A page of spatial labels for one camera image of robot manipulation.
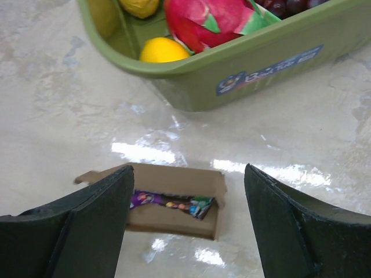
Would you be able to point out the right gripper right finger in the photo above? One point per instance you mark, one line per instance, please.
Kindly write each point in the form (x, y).
(300, 236)

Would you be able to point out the red dragon fruit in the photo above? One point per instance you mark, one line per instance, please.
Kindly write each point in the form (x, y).
(203, 24)

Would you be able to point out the small orange fruit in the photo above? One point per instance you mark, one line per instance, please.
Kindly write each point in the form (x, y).
(163, 50)

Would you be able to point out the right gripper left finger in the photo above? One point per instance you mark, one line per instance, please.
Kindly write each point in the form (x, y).
(78, 235)

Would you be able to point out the green lime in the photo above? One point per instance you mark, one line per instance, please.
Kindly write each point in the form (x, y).
(141, 9)

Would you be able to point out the dark purple grape bunch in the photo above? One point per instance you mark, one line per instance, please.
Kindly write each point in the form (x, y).
(286, 8)

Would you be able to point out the olive green plastic bin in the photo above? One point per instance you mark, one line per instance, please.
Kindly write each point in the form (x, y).
(233, 70)

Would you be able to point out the purple candy bar wrapper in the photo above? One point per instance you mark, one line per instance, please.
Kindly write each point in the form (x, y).
(195, 206)

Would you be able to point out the brown cardboard paper box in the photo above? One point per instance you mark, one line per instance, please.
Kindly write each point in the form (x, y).
(179, 181)

